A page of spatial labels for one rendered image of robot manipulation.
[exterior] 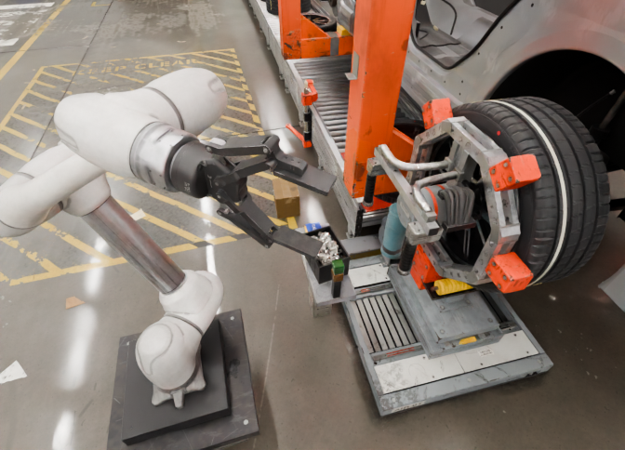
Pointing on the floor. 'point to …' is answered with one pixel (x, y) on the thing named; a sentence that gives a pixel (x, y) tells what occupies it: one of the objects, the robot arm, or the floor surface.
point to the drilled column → (318, 307)
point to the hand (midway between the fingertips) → (317, 218)
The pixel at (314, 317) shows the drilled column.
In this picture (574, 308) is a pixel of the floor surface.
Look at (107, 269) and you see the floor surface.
